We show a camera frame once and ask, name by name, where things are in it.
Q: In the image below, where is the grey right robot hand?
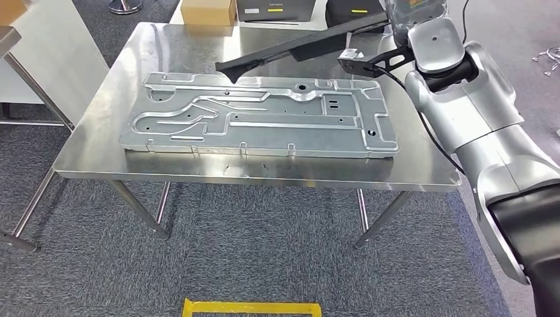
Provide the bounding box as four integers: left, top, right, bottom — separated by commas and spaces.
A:
378, 0, 449, 47

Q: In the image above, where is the long black plastic part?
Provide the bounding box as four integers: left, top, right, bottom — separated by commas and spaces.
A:
215, 11, 390, 84

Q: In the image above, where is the stainless steel workbench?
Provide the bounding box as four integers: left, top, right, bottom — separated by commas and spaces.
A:
52, 22, 462, 250

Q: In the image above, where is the chrome star chair base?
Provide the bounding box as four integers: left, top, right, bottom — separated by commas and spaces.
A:
531, 47, 560, 76

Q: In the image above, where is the wide black box yellow label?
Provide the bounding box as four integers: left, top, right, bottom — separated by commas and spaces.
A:
236, 0, 317, 22

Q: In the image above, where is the stamped grey metal plate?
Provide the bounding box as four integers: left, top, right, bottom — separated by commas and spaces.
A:
119, 72, 400, 159

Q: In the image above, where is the brown cardboard box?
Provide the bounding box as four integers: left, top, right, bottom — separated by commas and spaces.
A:
180, 0, 237, 26
0, 0, 32, 25

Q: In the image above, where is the round chrome stand base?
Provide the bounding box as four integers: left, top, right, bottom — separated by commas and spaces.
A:
108, 0, 143, 14

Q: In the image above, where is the yellow floor tape square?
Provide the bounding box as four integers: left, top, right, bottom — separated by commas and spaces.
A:
181, 298, 324, 317

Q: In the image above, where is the white panel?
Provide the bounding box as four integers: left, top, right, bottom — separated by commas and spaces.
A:
0, 0, 110, 127

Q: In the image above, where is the thin black cable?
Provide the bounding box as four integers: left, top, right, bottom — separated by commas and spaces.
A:
461, 0, 471, 45

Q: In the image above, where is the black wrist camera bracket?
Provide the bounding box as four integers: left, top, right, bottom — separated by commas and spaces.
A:
337, 46, 417, 79

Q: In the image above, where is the steel frame side table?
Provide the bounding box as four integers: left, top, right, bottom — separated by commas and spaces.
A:
0, 26, 75, 254

